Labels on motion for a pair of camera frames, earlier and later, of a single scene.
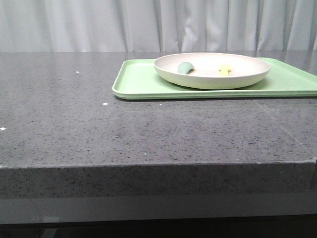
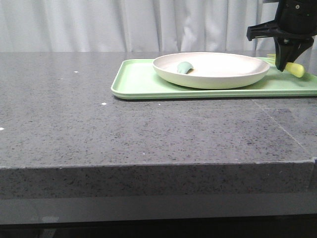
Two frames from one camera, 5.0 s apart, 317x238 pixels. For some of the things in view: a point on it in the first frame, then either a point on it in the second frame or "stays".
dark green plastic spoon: x=185 y=68 stays
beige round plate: x=210 y=71 stays
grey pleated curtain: x=157 y=26 stays
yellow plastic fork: x=225 y=71 -> x=295 y=69
